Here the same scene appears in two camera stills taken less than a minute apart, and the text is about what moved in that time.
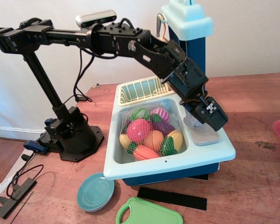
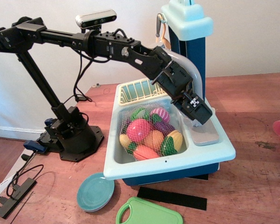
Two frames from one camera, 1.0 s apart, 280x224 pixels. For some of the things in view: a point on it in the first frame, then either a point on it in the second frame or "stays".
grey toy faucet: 201,134 stays
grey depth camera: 86,20 stays
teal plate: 94,192 stays
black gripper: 186,80 -> 174,80
